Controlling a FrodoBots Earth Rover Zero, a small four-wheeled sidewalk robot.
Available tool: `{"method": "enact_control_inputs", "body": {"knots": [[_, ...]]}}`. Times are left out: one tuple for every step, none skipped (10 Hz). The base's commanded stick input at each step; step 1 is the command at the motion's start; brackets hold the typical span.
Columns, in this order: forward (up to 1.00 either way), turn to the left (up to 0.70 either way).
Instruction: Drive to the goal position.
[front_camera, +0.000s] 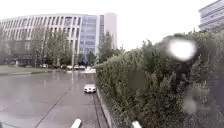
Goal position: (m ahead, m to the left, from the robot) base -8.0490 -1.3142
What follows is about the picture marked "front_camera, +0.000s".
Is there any pale pole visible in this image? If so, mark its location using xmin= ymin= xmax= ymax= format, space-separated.
xmin=70 ymin=32 xmax=76 ymax=74

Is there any grey building with window bands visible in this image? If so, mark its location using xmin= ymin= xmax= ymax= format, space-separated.
xmin=198 ymin=0 xmax=224 ymax=33

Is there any grey stone kerb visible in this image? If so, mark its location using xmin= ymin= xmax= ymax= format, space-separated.
xmin=94 ymin=87 xmax=117 ymax=128

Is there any row of trees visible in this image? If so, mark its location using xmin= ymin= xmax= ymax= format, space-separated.
xmin=0 ymin=27 xmax=125 ymax=68

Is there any row of parked cars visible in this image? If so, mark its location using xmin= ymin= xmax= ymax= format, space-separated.
xmin=39 ymin=63 xmax=97 ymax=72

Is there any long pale multi-storey building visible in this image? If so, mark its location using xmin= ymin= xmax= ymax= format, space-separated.
xmin=0 ymin=12 xmax=118 ymax=66

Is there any robot's own part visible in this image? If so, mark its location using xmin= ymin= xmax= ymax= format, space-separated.
xmin=131 ymin=120 xmax=142 ymax=128
xmin=70 ymin=118 xmax=83 ymax=128

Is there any grass lawn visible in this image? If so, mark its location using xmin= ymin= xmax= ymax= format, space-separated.
xmin=0 ymin=64 xmax=54 ymax=76

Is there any tall green hedge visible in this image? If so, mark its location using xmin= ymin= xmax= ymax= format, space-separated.
xmin=94 ymin=30 xmax=224 ymax=128

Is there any wet grey paved plaza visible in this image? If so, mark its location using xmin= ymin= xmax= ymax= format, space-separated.
xmin=0 ymin=70 xmax=111 ymax=128

